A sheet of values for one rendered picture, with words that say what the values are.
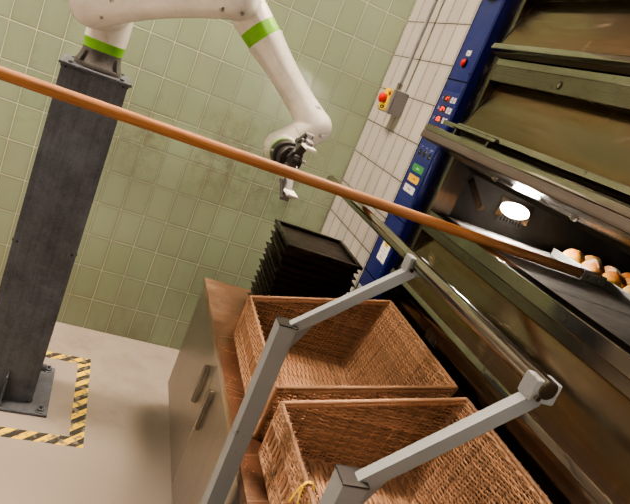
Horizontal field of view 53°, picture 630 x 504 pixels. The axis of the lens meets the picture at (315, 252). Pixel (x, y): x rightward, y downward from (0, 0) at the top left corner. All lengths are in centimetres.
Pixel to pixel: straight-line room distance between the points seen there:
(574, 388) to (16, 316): 175
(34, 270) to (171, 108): 93
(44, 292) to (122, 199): 72
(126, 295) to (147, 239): 29
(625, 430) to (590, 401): 10
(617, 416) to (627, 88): 73
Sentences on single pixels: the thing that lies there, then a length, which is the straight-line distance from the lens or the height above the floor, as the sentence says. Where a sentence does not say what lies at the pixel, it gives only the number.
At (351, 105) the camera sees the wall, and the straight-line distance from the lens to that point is 291.
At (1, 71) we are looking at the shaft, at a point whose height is 119.
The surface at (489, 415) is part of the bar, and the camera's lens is 96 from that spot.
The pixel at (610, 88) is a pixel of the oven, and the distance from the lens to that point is 167.
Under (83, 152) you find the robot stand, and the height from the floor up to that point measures 95.
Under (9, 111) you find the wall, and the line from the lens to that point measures 285.
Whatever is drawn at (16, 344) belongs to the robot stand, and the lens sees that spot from 241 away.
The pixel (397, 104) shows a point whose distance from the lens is 260.
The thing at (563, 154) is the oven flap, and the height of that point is 149.
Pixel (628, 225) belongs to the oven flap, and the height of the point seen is 141.
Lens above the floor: 144
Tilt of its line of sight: 15 degrees down
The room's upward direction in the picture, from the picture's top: 22 degrees clockwise
